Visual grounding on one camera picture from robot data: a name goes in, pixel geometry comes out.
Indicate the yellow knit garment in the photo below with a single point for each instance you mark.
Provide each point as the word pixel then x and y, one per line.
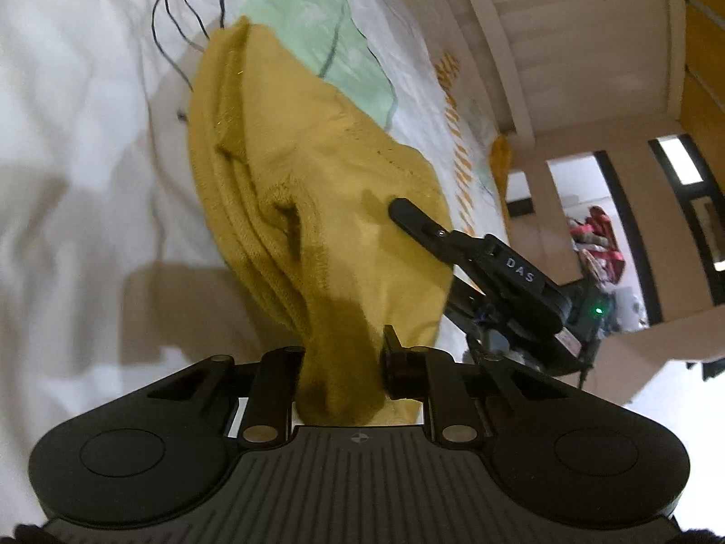
pixel 317 181

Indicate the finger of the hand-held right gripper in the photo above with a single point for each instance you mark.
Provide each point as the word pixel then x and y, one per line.
pixel 422 222
pixel 461 306

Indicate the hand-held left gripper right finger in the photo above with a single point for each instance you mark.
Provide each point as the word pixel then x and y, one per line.
pixel 405 374

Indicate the cream wooden bed frame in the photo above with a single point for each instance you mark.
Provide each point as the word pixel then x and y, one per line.
pixel 566 56

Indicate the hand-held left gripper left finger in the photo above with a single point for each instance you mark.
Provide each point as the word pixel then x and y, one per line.
pixel 275 391

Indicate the orange under sheet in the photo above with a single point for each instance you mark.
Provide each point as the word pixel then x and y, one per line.
pixel 499 158

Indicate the white printed bedsheet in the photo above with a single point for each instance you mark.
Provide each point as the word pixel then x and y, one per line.
pixel 85 124

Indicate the pile of red clothes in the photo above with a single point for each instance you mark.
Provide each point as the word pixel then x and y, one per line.
pixel 597 243

